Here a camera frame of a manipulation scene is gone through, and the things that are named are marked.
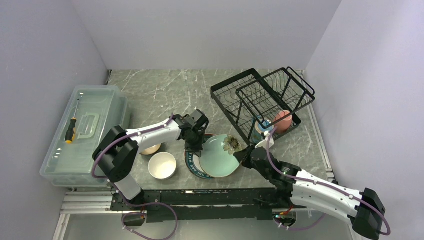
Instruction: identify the white plate teal lettered rim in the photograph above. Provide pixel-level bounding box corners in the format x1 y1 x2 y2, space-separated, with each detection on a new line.
184 151 214 180

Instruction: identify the light blue flower plate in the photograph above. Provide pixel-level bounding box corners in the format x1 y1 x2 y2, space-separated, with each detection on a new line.
199 134 243 178

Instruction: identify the blue mug orange inside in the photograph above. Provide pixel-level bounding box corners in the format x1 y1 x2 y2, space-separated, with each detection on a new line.
250 118 274 145

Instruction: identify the white bowl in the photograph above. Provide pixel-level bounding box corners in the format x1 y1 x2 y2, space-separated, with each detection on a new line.
148 152 177 180

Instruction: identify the pink mug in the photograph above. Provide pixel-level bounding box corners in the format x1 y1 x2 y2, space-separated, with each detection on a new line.
273 110 293 134

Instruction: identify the black wire dish rack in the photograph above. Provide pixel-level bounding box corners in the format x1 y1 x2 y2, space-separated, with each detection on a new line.
210 67 316 145

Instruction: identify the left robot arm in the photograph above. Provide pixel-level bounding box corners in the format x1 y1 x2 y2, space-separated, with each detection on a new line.
91 109 209 210

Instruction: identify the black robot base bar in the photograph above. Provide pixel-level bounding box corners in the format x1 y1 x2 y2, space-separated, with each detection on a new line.
110 188 293 223

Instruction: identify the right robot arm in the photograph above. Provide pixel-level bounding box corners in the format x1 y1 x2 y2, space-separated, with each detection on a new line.
234 146 392 240

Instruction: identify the dark bowl beige inside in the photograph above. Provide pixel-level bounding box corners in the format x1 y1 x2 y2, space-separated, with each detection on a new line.
139 144 161 156

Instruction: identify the clear plastic storage box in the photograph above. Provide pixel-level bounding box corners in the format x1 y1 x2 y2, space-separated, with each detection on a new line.
39 85 131 188

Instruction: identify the yellow black screwdriver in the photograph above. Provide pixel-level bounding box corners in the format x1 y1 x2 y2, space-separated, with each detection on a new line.
65 98 80 144

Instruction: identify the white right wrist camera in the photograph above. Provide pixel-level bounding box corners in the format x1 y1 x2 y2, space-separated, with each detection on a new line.
254 131 275 150

